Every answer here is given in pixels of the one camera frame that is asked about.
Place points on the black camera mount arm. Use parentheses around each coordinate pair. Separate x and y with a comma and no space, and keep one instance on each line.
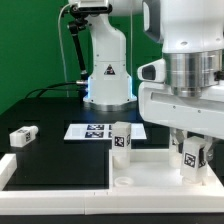
(74,30)

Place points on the camera on top mount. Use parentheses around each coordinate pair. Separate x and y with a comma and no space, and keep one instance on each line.
(91,6)

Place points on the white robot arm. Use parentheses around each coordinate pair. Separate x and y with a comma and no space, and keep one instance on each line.
(181,73)

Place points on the white tag sheet with markers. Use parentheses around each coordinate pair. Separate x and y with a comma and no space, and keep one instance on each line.
(100,131)

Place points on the white square table top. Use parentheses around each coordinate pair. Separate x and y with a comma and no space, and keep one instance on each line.
(146,168)

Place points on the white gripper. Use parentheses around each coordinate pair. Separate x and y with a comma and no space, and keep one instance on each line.
(203,115)

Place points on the white U-shaped obstacle fence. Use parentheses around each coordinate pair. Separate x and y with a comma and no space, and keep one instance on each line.
(208,197)

